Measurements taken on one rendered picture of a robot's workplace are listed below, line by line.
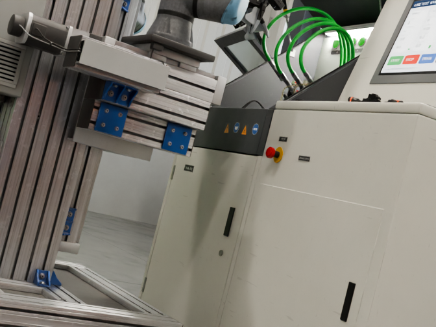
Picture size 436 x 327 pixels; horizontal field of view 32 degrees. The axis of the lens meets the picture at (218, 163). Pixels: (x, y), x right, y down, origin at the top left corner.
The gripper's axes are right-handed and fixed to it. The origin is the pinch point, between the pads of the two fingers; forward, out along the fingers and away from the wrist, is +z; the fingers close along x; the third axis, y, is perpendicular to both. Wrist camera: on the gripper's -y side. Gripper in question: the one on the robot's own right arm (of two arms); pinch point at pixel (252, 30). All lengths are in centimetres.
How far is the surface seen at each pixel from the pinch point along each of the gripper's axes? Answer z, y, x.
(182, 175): 56, -3, -34
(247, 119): 31.6, -3.0, 6.9
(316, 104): 26, -3, 48
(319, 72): -3, -57, -40
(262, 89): 12, -33, -43
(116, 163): 56, -200, -671
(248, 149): 42.2, -3.0, 12.8
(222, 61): -114, -313, -682
